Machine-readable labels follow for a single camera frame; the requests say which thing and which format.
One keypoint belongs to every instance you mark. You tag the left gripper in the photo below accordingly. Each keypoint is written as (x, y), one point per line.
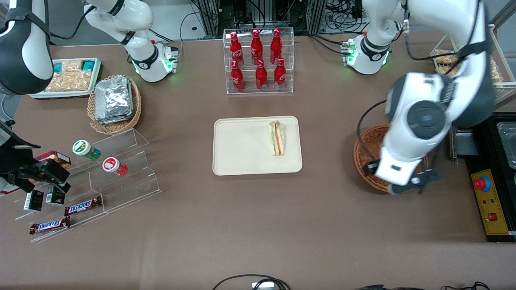
(369, 169)

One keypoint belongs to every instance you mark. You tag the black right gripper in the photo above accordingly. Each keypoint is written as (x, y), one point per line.
(13, 160)

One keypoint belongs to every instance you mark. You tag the triangle sandwich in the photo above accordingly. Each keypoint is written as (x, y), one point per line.
(277, 139)

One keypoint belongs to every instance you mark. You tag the white and grey left robot arm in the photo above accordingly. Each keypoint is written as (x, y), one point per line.
(427, 119)

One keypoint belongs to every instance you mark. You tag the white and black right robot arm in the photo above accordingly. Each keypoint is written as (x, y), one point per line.
(24, 52)

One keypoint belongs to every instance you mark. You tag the dark brown wicker basket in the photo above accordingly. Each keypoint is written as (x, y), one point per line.
(367, 149)

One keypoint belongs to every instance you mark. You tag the white snack tray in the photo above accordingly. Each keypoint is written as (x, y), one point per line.
(40, 95)

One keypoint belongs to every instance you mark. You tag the light wicker basket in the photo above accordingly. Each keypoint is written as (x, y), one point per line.
(117, 128)

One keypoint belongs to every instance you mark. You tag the cream rectangular tray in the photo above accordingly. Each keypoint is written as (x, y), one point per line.
(242, 145)

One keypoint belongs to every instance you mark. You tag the small black carton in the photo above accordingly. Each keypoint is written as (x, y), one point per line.
(55, 196)
(33, 200)

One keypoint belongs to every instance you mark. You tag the red-brown chocolate box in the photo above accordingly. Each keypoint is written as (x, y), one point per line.
(56, 157)

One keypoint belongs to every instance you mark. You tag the Snickers chocolate bar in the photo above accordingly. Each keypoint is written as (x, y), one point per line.
(82, 206)
(49, 226)

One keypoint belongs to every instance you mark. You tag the green can with white lid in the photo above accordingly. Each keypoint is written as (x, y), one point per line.
(85, 150)

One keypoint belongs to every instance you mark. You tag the red can with white lid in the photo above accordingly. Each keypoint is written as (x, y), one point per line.
(115, 167)

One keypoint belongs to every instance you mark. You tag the dark grey drawer block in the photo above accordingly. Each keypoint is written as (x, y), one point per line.
(467, 147)

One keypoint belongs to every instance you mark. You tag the clear acrylic stepped stand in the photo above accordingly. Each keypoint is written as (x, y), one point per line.
(121, 193)

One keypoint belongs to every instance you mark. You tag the red emergency stop button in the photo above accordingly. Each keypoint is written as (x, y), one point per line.
(480, 184)

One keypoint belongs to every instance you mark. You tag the silver foil packet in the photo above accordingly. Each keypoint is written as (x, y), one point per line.
(117, 121)
(113, 98)

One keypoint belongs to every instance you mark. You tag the yellow control panel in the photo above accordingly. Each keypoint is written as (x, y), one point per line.
(494, 201)

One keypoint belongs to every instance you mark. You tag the black appliance housing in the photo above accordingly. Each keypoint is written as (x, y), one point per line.
(492, 133)

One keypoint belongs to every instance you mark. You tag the tan cracker bag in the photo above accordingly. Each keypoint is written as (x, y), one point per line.
(80, 80)
(58, 82)
(72, 66)

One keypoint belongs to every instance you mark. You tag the steel pan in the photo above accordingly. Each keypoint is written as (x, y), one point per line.
(508, 141)

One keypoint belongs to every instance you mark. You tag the teal snack packet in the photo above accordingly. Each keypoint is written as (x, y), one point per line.
(59, 67)
(88, 65)

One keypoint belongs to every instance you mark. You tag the brown table cloth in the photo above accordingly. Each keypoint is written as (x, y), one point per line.
(258, 225)

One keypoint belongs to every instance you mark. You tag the red cola bottle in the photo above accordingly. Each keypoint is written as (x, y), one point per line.
(261, 78)
(279, 76)
(276, 47)
(237, 79)
(236, 50)
(256, 48)

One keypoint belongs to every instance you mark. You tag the clear acrylic bottle rack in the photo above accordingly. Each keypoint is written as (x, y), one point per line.
(290, 40)

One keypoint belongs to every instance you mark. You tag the silver plug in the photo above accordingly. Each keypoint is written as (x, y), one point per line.
(263, 286)

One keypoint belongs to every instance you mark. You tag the aluminium profile beam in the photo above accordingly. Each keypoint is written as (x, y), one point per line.
(506, 12)

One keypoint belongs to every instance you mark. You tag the red rocker switch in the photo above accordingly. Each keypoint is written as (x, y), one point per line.
(492, 217)

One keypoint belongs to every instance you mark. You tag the aluminium frame post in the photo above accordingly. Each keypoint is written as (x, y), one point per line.
(316, 16)
(209, 16)

